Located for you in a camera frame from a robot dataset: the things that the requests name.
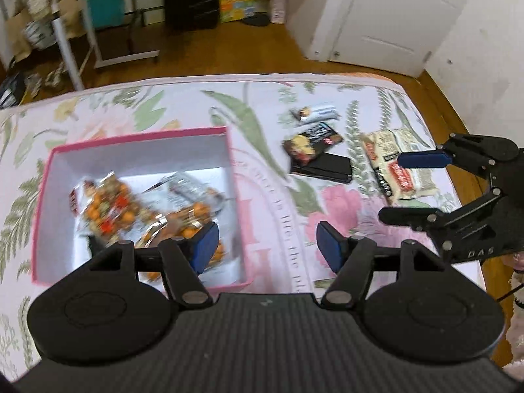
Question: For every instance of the person right hand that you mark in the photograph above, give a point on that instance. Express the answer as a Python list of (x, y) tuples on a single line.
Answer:
[(515, 261)]

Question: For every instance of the clear bag coated peanuts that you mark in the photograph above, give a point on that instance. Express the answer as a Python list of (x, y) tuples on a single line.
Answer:
[(106, 209)]

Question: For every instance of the teal paper bag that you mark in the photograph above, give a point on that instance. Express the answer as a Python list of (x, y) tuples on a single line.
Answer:
[(106, 13)]

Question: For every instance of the beige noodle packet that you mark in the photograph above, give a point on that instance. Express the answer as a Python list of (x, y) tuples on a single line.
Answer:
[(383, 148)]

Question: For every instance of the colourful gift box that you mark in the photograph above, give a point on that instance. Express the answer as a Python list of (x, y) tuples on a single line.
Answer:
[(233, 10)]

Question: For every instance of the white snack bar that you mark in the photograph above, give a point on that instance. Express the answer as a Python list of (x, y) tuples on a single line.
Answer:
[(315, 113), (187, 187)]

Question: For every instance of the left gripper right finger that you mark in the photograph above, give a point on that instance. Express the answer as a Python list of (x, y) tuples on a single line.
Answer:
[(351, 260)]

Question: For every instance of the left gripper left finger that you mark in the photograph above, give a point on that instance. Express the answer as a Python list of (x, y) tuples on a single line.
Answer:
[(183, 261)]

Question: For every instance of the pink cardboard box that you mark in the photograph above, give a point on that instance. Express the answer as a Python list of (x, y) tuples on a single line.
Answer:
[(141, 188)]

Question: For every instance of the black soda cracker packet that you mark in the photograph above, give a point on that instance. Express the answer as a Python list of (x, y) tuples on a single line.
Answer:
[(311, 143)]

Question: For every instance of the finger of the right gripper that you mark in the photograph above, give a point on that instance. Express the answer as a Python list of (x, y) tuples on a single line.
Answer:
[(415, 218), (434, 159)]

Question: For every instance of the black snack packet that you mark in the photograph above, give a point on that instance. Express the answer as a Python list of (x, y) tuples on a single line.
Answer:
[(330, 167)]

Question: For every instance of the white door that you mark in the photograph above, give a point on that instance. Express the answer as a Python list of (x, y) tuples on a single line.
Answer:
[(398, 36)]

